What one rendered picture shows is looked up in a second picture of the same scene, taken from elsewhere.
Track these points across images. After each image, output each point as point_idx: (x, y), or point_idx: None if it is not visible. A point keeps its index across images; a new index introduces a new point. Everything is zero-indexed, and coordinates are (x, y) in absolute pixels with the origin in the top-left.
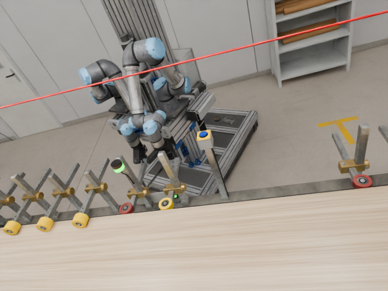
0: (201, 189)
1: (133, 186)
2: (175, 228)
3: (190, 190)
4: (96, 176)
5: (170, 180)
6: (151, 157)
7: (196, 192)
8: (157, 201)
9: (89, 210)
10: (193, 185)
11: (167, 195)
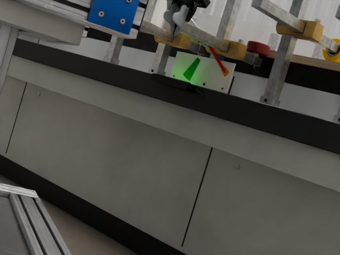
0: (15, 192)
1: (234, 25)
2: None
3: (32, 203)
4: (294, 16)
5: (30, 230)
6: None
7: (31, 198)
8: (192, 80)
9: (333, 120)
10: (7, 207)
11: (178, 62)
